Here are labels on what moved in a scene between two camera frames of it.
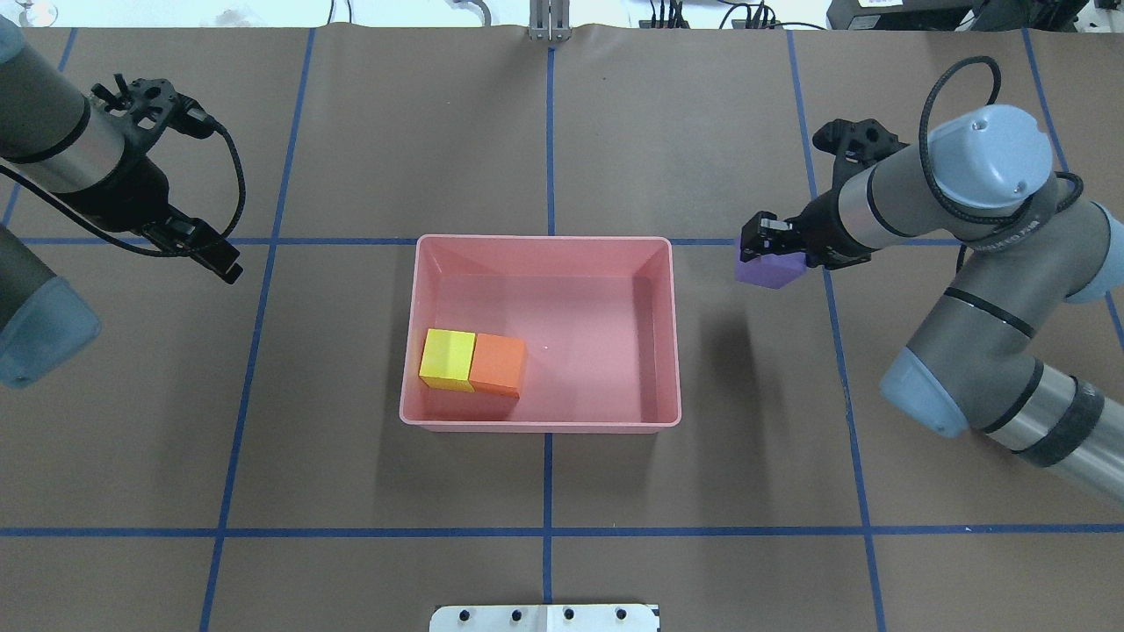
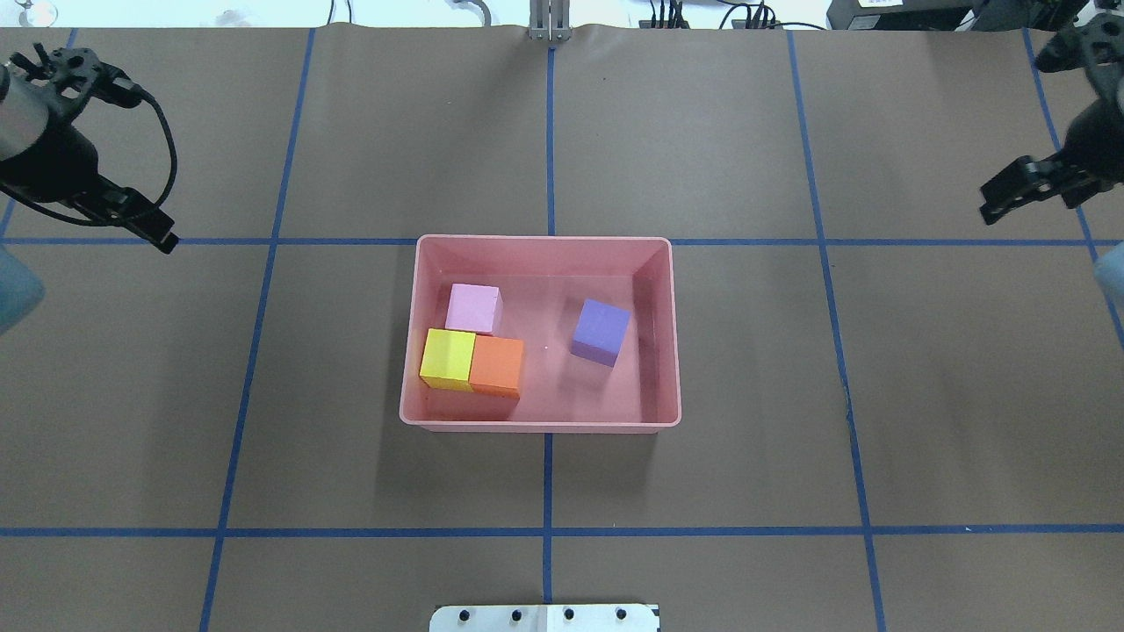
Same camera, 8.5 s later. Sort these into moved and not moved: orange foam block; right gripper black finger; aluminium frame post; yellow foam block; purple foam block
Moved: right gripper black finger; purple foam block
Not moved: yellow foam block; orange foam block; aluminium frame post
